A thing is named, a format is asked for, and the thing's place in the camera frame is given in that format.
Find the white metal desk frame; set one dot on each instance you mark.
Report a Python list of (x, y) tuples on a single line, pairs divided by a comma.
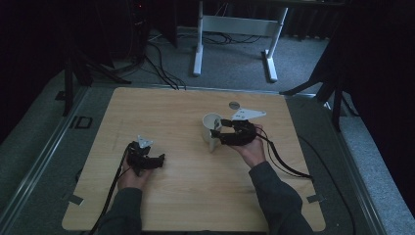
[(239, 26)]

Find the person's right hand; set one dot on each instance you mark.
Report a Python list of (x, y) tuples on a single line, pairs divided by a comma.
[(251, 151)]

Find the black computer tower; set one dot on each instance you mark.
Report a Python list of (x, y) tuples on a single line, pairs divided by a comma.
[(139, 29)]

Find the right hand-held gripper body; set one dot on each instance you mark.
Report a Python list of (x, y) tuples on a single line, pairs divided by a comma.
[(243, 132)]

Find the grey round table cap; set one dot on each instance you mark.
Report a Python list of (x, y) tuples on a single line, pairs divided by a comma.
[(234, 105)]

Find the white cup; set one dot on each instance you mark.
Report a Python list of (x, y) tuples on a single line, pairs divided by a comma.
[(210, 129)]

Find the grey tape strip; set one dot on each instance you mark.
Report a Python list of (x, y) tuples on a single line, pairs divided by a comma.
[(73, 198), (315, 198)]

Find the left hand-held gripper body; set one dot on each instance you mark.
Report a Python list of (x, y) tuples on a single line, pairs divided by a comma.
[(139, 156)]

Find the person's left hand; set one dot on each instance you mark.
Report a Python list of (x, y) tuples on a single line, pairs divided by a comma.
[(130, 180)]

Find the black tripod stand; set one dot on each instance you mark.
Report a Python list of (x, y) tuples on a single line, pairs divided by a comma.
[(336, 94), (70, 81)]

